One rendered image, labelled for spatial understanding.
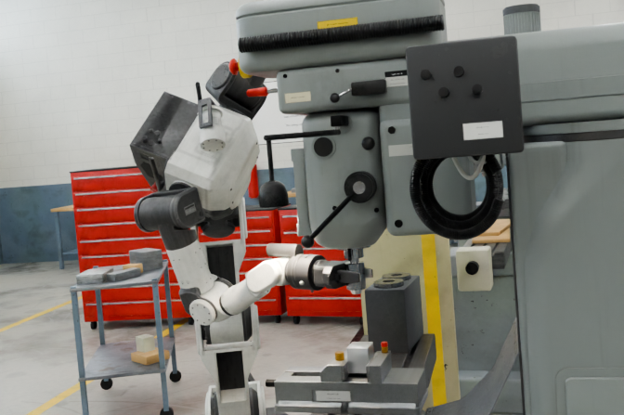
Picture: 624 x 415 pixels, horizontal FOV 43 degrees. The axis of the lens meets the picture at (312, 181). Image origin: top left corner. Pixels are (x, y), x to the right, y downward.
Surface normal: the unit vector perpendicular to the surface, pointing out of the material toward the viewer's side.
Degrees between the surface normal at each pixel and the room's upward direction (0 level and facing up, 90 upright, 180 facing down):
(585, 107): 90
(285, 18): 90
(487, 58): 90
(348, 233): 117
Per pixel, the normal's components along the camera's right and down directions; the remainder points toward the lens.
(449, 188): -0.24, 0.07
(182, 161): 0.04, -0.49
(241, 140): 0.68, -0.09
